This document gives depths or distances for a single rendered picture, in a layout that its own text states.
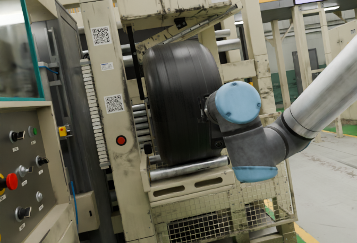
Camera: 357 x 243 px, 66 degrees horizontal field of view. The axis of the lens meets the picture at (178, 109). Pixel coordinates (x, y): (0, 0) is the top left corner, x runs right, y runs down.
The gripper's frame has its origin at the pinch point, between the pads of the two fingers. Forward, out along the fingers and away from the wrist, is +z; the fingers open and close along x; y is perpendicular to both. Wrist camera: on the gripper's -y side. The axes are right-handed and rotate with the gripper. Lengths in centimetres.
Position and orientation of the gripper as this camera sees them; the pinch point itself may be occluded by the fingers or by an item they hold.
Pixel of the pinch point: (206, 119)
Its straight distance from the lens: 92.5
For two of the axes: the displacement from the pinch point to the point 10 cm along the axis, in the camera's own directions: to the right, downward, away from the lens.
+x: -9.8, 1.8, -1.1
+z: -0.9, 0.9, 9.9
